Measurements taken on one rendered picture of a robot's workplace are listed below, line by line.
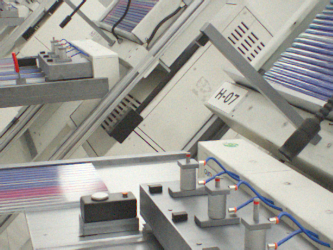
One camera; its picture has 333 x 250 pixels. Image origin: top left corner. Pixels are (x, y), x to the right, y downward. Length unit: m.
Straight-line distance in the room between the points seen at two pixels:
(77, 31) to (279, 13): 1.85
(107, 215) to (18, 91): 1.09
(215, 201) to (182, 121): 1.32
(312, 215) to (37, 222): 0.40
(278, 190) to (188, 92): 1.25
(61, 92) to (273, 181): 1.18
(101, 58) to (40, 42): 3.24
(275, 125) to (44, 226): 0.39
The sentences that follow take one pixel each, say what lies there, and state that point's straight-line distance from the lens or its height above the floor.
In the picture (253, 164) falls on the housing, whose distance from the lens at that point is 0.95.
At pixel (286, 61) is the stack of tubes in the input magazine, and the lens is 1.10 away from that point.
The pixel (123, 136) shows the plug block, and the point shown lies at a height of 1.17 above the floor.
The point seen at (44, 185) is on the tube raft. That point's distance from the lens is 1.08.
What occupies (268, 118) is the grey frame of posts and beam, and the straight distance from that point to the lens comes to 1.07.
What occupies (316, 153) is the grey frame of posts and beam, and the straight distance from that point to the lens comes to 0.91.
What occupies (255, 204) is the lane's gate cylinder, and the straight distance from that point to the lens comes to 0.66.
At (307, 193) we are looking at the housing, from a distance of 0.84.
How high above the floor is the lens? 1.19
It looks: 2 degrees up
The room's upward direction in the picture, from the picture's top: 42 degrees clockwise
